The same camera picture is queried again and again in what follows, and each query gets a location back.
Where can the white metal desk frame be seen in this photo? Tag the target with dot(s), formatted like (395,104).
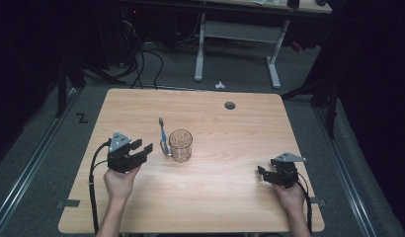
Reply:
(238,31)

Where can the black computer tower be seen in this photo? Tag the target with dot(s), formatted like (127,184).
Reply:
(128,33)

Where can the wooden desk top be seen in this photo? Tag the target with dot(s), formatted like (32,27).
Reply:
(309,6)

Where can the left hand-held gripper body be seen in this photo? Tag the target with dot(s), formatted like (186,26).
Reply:
(120,158)

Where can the clear glass mug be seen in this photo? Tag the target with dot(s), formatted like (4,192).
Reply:
(180,144)

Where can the blue toothbrush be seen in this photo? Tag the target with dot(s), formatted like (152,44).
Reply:
(163,135)

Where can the person's left hand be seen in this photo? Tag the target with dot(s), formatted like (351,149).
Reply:
(120,184)

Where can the metal floor rail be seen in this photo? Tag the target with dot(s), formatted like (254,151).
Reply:
(345,177)
(32,164)

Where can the crumpled white paper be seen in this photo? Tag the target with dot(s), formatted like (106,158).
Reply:
(220,85)

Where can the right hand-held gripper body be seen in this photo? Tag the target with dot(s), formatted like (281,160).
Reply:
(284,173)

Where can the person's right hand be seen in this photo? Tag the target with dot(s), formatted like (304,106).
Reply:
(291,197)

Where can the grey tape strip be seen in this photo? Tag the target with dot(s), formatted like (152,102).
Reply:
(319,201)
(68,203)

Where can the black metal stand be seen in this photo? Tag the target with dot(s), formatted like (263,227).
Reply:
(62,85)
(330,108)

